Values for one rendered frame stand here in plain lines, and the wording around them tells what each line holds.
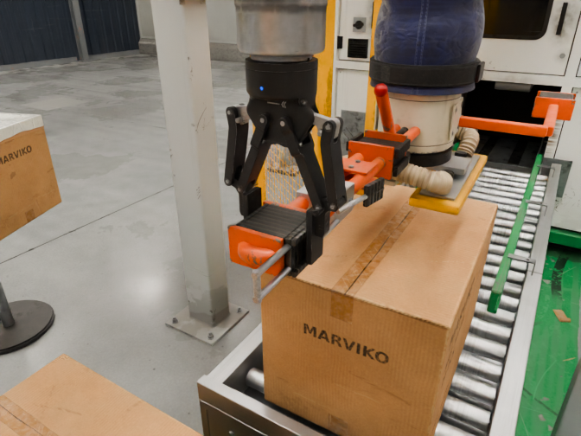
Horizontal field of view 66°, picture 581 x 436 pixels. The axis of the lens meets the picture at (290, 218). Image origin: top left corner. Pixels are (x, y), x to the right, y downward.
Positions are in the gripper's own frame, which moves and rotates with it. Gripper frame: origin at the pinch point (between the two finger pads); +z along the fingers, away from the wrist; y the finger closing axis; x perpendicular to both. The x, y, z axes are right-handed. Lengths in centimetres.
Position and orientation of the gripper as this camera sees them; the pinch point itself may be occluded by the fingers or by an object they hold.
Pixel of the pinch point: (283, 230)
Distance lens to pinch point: 55.0
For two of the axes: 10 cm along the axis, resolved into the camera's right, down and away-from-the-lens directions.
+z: 0.0, 8.9, 4.5
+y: -8.6, -2.3, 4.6
